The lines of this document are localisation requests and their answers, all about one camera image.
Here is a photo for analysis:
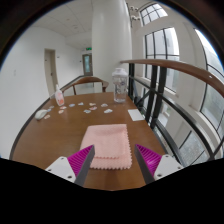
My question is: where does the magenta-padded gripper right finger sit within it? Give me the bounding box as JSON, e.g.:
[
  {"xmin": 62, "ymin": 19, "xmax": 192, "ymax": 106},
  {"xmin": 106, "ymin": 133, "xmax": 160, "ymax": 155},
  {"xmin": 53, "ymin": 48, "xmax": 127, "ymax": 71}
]
[{"xmin": 134, "ymin": 144, "xmax": 184, "ymax": 185}]

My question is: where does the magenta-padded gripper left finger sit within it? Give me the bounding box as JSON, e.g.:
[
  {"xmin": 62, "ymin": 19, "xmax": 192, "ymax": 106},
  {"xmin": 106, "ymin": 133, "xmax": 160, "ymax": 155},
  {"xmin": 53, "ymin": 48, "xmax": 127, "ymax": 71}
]
[{"xmin": 44, "ymin": 144, "xmax": 96, "ymax": 188}]

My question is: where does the pink towel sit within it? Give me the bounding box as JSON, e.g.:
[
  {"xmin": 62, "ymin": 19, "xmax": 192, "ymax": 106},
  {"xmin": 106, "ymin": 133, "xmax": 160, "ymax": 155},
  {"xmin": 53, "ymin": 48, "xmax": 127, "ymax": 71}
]
[{"xmin": 79, "ymin": 123, "xmax": 133, "ymax": 170}]

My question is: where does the white paper card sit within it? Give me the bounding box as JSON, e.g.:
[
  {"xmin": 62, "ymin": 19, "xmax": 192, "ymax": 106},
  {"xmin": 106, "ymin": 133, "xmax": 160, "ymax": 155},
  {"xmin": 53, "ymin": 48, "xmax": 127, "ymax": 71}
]
[{"xmin": 127, "ymin": 108, "xmax": 146, "ymax": 122}]

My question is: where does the white pump soap bottle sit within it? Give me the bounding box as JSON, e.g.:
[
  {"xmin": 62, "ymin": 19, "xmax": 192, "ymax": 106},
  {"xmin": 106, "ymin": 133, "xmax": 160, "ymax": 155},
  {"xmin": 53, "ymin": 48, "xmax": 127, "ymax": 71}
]
[{"xmin": 54, "ymin": 84, "xmax": 65, "ymax": 107}]

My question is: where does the wide black-framed window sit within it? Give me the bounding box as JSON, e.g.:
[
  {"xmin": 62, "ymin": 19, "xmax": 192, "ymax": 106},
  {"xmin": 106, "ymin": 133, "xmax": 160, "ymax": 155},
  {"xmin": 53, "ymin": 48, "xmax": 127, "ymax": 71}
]
[{"xmin": 194, "ymin": 29, "xmax": 224, "ymax": 158}]

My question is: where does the wooden chair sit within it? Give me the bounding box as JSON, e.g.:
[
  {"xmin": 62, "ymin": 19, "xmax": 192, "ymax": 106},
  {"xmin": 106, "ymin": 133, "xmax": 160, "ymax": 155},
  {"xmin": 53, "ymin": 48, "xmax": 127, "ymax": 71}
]
[{"xmin": 60, "ymin": 76, "xmax": 110, "ymax": 96}]

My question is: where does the clear plastic water bottle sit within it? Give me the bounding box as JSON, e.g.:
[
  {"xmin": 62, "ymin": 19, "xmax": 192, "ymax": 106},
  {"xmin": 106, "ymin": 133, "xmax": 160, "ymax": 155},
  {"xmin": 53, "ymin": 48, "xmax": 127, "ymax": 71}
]
[{"xmin": 111, "ymin": 67, "xmax": 129, "ymax": 104}]

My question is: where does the beige side door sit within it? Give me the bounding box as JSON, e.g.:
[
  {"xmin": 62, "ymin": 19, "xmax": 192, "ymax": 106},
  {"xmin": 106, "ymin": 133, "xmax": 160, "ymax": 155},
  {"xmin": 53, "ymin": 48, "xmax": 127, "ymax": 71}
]
[{"xmin": 44, "ymin": 48, "xmax": 58, "ymax": 98}]

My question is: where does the wooden handrail black railing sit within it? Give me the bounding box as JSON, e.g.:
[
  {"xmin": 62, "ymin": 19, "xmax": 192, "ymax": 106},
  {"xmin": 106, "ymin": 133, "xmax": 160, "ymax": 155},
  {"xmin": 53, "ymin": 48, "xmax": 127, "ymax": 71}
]
[{"xmin": 120, "ymin": 59, "xmax": 224, "ymax": 161}]

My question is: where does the glass double door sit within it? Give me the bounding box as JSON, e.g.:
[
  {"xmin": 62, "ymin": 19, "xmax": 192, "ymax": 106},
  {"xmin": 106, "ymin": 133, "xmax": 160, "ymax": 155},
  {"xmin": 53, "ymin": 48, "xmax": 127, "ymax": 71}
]
[{"xmin": 82, "ymin": 53, "xmax": 94, "ymax": 77}]

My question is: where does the tall black-framed window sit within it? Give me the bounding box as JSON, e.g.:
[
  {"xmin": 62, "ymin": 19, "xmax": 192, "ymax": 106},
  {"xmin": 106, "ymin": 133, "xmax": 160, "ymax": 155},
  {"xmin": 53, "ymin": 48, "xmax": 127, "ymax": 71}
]
[{"xmin": 144, "ymin": 27, "xmax": 181, "ymax": 93}]

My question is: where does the arched black-framed window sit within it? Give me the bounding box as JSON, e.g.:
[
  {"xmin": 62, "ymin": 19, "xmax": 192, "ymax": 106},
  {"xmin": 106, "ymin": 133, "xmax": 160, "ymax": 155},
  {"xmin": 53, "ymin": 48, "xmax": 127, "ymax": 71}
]
[{"xmin": 139, "ymin": 3, "xmax": 169, "ymax": 26}]

